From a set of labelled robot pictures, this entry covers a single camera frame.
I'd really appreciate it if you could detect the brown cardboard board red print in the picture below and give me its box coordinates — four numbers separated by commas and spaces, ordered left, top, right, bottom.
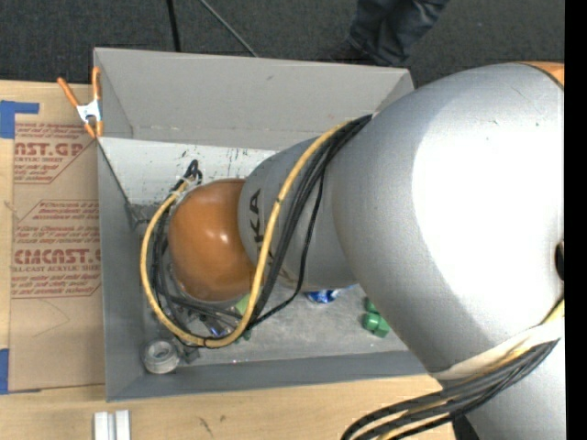
0, 79, 107, 396

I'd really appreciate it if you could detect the person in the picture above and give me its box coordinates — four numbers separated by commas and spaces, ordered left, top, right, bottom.
316, 0, 481, 68

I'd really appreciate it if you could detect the blue and white packet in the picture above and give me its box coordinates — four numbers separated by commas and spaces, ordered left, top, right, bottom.
305, 285, 357, 305

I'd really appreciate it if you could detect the grey tape roll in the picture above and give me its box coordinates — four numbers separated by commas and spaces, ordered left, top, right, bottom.
139, 338, 181, 376

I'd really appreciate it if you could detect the grey metal bin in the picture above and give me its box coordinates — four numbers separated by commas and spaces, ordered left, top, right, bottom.
93, 47, 444, 403

